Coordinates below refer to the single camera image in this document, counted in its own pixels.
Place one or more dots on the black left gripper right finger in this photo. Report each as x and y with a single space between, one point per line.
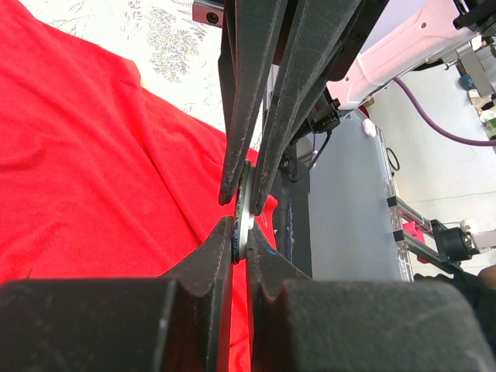
298 324

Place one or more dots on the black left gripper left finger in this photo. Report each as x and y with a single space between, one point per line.
179 321

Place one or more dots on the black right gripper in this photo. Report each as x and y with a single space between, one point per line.
276 58

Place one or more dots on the silver grey brooch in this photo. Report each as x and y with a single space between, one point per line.
243 219

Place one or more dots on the red tank top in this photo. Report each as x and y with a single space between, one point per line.
101 178

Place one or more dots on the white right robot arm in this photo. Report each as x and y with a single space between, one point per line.
409 33

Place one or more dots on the floral patterned table mat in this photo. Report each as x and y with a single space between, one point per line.
177 57

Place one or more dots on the pink white small object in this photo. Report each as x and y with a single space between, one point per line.
369 128

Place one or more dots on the aluminium frame rail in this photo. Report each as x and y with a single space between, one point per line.
399 214

